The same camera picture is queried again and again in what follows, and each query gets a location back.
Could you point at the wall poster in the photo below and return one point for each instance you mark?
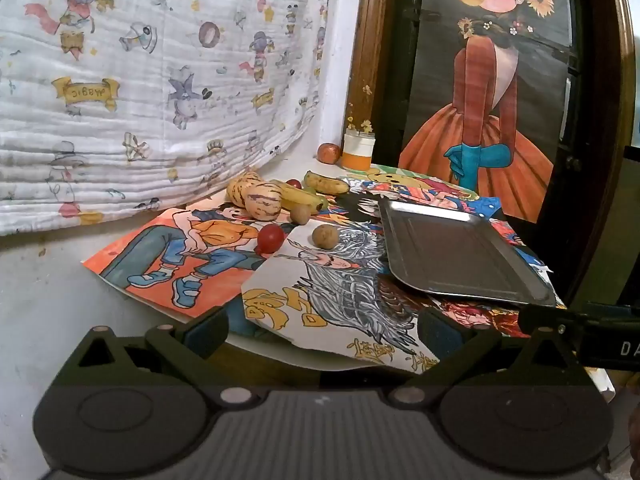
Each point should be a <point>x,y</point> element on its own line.
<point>480,85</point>

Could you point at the dark red drawing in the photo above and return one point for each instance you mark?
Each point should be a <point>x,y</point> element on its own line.
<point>480,315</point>

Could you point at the colourful cartoon drawing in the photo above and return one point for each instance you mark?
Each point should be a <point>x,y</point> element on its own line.
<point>415,187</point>

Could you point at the orange cartoon drawing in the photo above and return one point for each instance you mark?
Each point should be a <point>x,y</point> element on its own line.
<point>150,245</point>

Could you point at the dried flower twig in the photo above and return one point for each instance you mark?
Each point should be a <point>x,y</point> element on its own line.
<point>361,122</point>

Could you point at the long yellow banana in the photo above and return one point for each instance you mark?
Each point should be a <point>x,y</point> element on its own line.
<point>297,197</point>

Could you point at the striped pepino melon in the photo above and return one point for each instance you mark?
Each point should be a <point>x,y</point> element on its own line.
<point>237,187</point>
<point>263,201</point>

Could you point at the printed blanket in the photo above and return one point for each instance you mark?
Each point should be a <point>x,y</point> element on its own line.
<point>150,85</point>

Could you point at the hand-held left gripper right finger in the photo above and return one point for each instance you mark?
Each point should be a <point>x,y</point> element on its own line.
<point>437,335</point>

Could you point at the red cherry tomato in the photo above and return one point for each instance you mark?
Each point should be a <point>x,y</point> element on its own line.
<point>270,238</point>
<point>294,183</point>

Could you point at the white and orange jar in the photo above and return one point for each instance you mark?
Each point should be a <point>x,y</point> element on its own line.
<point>357,152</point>

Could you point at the short yellow banana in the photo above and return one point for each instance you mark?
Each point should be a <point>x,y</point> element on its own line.
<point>327,183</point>

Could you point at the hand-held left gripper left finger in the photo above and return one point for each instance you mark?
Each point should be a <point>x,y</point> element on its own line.
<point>207,332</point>

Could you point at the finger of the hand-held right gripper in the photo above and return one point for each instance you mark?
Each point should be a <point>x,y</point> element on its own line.
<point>545,316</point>

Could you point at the grey-haired figure drawing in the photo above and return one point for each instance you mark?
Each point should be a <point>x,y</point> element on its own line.
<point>340,280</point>

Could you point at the small red apple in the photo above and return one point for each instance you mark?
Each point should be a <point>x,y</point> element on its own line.
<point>329,153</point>

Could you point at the metal tray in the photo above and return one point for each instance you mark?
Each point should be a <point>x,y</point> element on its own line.
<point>450,250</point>

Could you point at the wooden door frame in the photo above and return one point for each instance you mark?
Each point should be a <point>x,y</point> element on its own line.
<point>370,60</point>

